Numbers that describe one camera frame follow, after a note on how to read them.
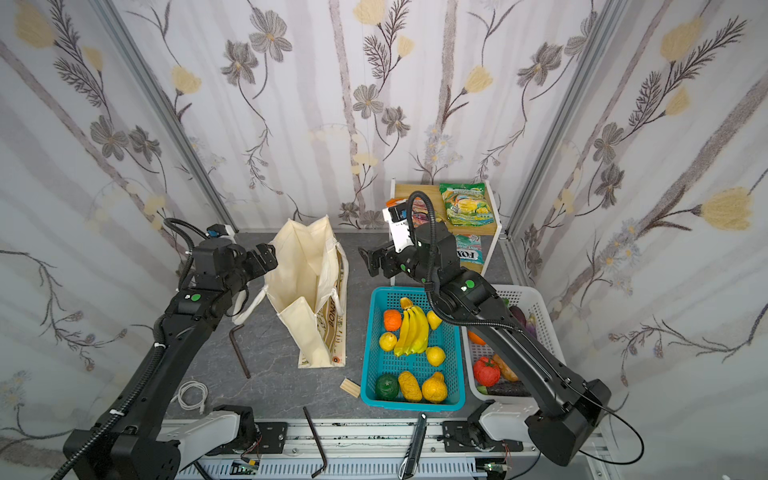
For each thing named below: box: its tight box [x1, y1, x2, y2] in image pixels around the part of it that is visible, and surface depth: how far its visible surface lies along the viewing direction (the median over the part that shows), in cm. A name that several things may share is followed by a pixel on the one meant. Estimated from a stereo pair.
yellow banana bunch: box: [394, 297, 429, 357], surface depth 92 cm
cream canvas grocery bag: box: [232, 215, 349, 368], surface depth 86 cm
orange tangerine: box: [383, 309, 403, 332], surface depth 92 cm
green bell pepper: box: [375, 374, 399, 401], surface depth 80 cm
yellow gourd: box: [422, 371, 448, 403], surface depth 79 cm
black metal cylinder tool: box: [398, 412, 428, 480], surface depth 73 cm
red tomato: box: [474, 356, 501, 387], surface depth 80 cm
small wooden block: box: [339, 377, 361, 398], surface depth 83 cm
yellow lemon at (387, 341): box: [379, 332, 397, 352], surface depth 88 cm
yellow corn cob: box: [398, 371, 423, 401], surface depth 80 cm
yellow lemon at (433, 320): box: [427, 310, 443, 330], surface depth 92 cm
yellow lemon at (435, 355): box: [426, 346, 446, 367], surface depth 86 cm
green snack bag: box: [439, 182, 495, 227], surface depth 80 cm
